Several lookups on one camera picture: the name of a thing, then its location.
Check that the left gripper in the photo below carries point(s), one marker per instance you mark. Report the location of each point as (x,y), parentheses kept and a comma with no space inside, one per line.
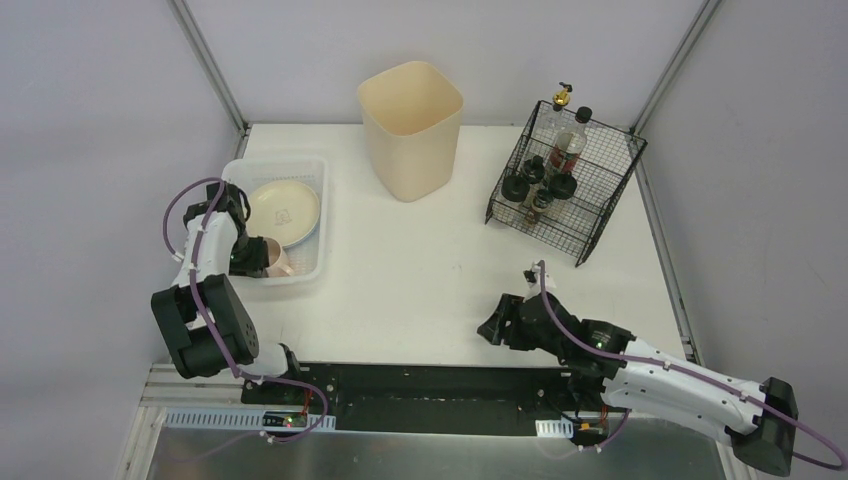
(254,256)

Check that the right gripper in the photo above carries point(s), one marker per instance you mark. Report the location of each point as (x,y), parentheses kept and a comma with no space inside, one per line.
(510,321)

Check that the pink mug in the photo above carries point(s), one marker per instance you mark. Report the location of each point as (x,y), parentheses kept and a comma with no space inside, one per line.
(279,263)

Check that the beige plate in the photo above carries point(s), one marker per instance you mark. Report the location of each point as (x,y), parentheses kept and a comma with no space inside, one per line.
(285,210)

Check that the white plastic basket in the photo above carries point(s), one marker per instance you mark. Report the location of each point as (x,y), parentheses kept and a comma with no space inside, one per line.
(308,257)

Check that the small dark spice jar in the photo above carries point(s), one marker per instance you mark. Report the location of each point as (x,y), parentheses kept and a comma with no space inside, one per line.
(540,203)

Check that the black lid jar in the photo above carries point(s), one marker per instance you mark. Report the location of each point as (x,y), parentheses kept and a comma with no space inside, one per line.
(514,191)
(533,170)
(562,186)

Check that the soy sauce bottle red label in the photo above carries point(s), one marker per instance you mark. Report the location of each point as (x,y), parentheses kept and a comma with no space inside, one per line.
(569,143)

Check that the clear glass bottle gold cap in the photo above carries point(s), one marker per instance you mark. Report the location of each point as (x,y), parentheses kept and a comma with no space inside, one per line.
(554,118)

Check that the beige plastic bin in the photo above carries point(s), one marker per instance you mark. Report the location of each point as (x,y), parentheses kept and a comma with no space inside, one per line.
(411,115)

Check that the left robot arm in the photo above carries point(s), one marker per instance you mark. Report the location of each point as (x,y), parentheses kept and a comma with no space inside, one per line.
(203,322)

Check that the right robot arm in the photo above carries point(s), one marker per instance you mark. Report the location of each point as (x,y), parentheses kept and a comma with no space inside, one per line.
(755,419)

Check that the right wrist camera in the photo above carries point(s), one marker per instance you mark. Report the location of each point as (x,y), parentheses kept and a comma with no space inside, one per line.
(538,279)

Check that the black wire basket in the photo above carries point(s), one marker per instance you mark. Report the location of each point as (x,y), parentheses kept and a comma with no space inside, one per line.
(603,170)

